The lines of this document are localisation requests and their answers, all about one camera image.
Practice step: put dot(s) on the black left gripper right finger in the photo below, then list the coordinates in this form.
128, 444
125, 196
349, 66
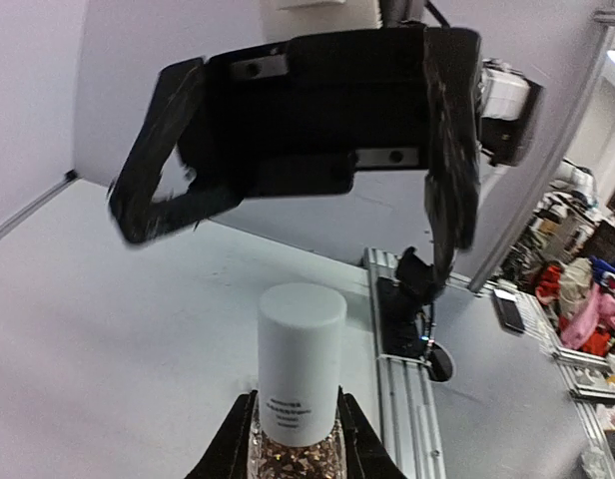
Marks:
365, 455

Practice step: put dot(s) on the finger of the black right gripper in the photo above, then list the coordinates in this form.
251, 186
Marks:
179, 103

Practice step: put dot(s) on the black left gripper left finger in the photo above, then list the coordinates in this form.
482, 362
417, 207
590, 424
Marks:
227, 455

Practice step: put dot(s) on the glitter nail polish bottle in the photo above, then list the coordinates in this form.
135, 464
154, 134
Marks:
270, 459

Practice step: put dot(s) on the white nail polish brush cap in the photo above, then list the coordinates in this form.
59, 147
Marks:
300, 332

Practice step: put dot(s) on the aluminium front rail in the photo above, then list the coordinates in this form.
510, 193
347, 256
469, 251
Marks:
429, 428

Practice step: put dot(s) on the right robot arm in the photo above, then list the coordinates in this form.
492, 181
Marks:
507, 110

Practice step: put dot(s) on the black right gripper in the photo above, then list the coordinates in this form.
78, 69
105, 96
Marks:
301, 117

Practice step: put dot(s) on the aluminium back table rail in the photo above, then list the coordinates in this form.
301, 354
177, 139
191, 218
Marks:
14, 221

